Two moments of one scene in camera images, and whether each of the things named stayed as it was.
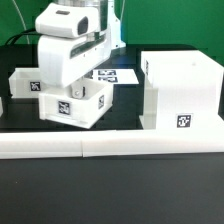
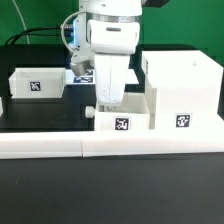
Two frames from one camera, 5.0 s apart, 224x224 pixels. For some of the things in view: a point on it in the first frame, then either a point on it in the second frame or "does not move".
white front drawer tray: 81,104 → 133,114
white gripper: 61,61 → 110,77
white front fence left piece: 41,145 does not move
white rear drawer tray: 24,83 does not move
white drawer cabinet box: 182,90 does not move
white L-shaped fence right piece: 151,141 does not move
